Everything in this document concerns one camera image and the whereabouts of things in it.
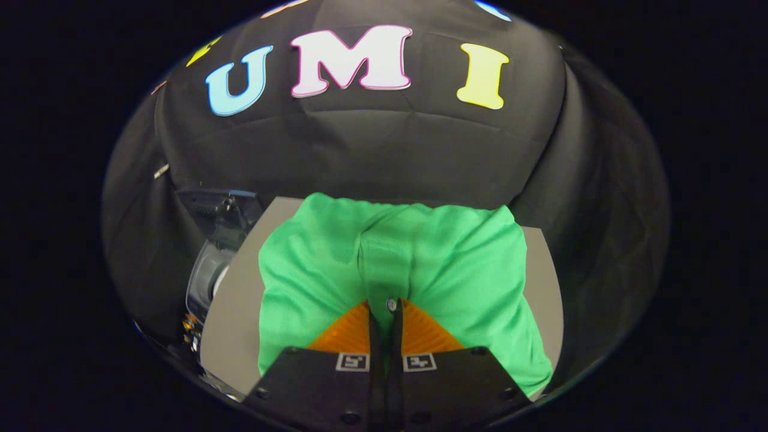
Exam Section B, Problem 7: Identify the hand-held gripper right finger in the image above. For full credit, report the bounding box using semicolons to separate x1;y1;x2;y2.
386;298;532;432

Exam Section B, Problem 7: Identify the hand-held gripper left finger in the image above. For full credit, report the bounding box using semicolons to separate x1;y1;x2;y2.
243;300;388;432

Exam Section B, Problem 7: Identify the green polo shirt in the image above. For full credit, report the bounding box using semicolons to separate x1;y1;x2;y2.
258;192;554;398

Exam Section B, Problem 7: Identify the black backdrop cloth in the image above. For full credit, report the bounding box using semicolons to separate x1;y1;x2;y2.
101;0;671;391

